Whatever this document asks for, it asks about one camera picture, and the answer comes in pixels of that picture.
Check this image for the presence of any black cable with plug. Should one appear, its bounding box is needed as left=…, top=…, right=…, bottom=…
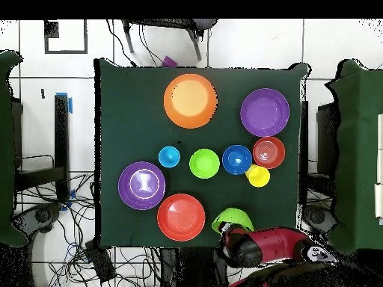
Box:
left=106, top=19, right=138, bottom=67

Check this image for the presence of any tangle of black cables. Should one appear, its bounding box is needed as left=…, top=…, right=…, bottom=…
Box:
left=17, top=171, right=162, bottom=287

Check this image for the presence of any yellow plastic cup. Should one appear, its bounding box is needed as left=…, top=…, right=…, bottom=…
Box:
left=245, top=164, right=271, bottom=188

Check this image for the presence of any grey chair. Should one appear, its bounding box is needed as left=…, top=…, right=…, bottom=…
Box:
left=120, top=19, right=218, bottom=62

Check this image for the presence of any purple plastic bowl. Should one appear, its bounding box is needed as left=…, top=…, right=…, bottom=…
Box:
left=117, top=161, right=167, bottom=211
left=239, top=87, right=290, bottom=138

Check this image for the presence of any small green plastic bowl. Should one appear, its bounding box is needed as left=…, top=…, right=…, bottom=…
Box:
left=189, top=148, right=221, bottom=179

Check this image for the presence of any large orange plastic bowl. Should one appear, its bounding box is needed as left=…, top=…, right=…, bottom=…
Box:
left=163, top=73, right=218, bottom=130

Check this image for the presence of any white box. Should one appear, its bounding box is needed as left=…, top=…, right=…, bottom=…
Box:
left=375, top=113, right=383, bottom=219

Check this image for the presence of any small red plastic bowl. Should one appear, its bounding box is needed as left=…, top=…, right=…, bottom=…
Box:
left=252, top=136, right=287, bottom=170

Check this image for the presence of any black power adapter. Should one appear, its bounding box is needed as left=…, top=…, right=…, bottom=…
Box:
left=84, top=239, right=117, bottom=284

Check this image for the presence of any dark green tablecloth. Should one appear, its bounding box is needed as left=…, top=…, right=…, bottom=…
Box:
left=94, top=58, right=309, bottom=250

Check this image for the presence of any dark grey stand base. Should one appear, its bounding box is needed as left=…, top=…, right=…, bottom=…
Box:
left=11, top=202, right=64, bottom=235
left=301, top=204, right=339, bottom=236

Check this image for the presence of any light blue plastic cup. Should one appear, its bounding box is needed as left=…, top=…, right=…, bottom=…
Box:
left=157, top=145, right=181, bottom=169

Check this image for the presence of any small purple object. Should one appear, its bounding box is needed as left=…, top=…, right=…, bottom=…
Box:
left=160, top=55, right=179, bottom=68

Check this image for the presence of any large green plastic bowl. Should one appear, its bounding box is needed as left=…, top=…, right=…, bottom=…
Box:
left=211, top=207, right=255, bottom=235

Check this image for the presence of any green-clothed side table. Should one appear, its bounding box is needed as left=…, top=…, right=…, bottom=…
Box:
left=325, top=58, right=383, bottom=256
left=0, top=49, right=28, bottom=248

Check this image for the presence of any black stand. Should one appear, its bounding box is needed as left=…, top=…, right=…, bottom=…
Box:
left=298, top=99, right=340, bottom=195
left=13, top=94, right=72, bottom=204

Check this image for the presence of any large red plastic bowl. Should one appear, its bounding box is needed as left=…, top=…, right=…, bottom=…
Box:
left=156, top=193, right=206, bottom=242

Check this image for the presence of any blue plastic bowl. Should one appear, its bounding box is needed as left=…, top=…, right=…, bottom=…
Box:
left=221, top=144, right=253, bottom=176

